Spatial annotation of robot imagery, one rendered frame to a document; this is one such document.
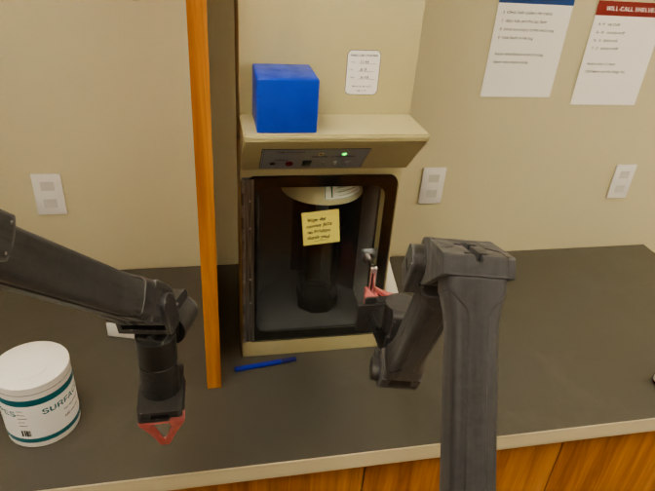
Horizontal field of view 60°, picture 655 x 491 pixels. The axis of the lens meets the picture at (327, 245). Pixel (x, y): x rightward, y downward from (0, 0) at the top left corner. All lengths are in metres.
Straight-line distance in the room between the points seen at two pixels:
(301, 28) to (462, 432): 0.71
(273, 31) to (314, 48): 0.08
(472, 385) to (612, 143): 1.43
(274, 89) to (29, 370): 0.66
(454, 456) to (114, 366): 0.92
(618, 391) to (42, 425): 1.20
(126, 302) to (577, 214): 1.55
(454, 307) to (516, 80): 1.16
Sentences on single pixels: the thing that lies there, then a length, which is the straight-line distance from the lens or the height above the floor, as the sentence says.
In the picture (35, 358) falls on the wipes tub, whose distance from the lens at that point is 1.19.
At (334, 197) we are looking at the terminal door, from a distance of 1.13.
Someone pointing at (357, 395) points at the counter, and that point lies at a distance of 1.27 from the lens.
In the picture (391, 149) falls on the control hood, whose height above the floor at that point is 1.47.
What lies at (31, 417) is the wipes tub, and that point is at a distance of 1.18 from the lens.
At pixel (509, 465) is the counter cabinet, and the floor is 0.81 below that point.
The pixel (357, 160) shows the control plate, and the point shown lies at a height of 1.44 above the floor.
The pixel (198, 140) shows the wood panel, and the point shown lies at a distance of 0.97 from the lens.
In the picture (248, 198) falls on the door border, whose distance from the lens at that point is 1.10.
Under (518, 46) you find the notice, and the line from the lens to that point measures 1.67.
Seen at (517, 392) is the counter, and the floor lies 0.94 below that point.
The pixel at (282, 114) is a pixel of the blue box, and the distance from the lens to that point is 0.95.
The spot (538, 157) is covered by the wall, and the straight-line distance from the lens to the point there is 1.82.
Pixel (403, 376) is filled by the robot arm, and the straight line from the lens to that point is 0.97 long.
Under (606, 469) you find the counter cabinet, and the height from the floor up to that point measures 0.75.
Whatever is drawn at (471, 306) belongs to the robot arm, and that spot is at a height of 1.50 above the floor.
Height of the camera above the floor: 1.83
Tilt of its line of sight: 30 degrees down
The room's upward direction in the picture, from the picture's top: 4 degrees clockwise
